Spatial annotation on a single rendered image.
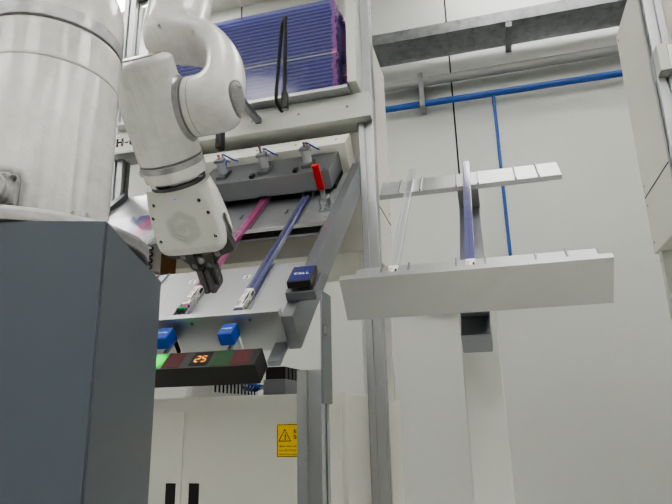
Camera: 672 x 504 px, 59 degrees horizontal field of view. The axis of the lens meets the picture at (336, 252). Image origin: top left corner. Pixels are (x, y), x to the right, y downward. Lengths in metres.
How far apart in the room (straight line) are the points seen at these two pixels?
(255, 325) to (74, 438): 0.56
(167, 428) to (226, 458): 0.15
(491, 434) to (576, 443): 1.86
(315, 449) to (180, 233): 0.36
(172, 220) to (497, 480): 0.61
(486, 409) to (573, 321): 1.90
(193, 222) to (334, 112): 0.83
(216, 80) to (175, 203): 0.18
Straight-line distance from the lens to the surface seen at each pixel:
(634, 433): 2.86
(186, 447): 1.33
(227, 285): 1.09
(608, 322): 2.88
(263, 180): 1.43
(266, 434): 1.26
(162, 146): 0.79
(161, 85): 0.78
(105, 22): 0.59
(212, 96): 0.75
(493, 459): 0.99
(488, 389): 0.99
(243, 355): 0.90
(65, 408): 0.42
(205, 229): 0.82
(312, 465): 0.92
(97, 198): 0.52
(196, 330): 0.99
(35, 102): 0.53
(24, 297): 0.44
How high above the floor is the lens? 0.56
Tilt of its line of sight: 16 degrees up
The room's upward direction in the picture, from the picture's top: 1 degrees counter-clockwise
